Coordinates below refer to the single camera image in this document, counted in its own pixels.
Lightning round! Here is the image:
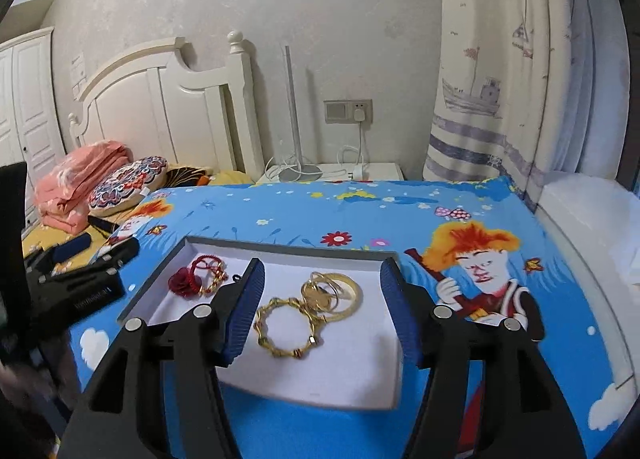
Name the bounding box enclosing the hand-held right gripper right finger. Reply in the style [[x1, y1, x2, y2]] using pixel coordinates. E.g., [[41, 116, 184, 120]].
[[378, 259, 586, 459]]

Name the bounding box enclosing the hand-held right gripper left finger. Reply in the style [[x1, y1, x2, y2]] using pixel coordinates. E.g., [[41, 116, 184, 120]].
[[62, 257, 266, 459]]

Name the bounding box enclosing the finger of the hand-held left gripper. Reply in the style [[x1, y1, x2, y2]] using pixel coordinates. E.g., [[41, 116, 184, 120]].
[[23, 232, 93, 273], [37, 237, 140, 286]]

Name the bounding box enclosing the gold bamboo-link bracelet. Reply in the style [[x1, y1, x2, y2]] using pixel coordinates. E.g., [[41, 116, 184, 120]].
[[254, 296, 326, 360]]

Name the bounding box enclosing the red string bracelet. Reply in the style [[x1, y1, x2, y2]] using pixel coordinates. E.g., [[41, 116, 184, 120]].
[[187, 253, 239, 299]]

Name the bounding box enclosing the red fabric flower ornament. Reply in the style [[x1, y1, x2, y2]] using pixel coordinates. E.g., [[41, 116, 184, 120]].
[[168, 271, 201, 298]]

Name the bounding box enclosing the grey shallow cardboard tray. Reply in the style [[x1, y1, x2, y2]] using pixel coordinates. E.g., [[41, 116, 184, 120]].
[[117, 235, 404, 413]]

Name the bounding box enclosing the gold bangle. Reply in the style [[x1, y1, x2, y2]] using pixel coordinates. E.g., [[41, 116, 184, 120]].
[[301, 270, 364, 324]]

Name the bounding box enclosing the round patterned cushion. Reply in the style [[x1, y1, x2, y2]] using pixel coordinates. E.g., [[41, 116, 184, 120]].
[[88, 155, 169, 218]]

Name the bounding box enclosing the folded pink blanket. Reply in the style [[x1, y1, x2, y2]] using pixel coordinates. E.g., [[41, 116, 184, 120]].
[[33, 140, 135, 234]]

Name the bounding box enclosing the dark patterned cushion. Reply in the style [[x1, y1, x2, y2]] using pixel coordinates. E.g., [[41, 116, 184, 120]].
[[164, 164, 215, 185]]

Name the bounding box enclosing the blue cartoon printed cloth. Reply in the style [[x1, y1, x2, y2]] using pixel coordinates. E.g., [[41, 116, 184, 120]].
[[70, 176, 632, 459]]

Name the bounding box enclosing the white nightstand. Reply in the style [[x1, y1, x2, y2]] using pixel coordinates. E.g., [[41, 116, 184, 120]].
[[254, 161, 405, 186]]

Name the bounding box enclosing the white wardrobe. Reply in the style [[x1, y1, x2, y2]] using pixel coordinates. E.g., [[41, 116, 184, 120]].
[[0, 26, 66, 226]]

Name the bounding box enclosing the cream wooden headboard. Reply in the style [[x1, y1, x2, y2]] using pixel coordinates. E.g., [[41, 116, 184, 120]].
[[68, 30, 266, 180]]

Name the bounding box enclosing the grey lamp stand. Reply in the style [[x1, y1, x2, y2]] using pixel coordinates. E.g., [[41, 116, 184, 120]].
[[277, 44, 324, 184]]

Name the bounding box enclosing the white windowsill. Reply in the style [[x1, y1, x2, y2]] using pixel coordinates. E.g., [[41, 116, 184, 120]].
[[532, 171, 640, 390]]

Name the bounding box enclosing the ship print curtain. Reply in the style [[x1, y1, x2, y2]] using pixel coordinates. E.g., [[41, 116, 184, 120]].
[[422, 0, 632, 211]]

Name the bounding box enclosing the white wall paper notice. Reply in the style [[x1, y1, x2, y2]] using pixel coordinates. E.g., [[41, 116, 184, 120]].
[[69, 52, 86, 98]]

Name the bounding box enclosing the white power cable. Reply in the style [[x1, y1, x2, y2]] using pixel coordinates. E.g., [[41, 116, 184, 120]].
[[336, 122, 369, 171]]

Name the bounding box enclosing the grey wall socket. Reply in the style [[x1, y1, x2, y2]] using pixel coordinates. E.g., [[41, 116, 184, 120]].
[[323, 98, 374, 124]]

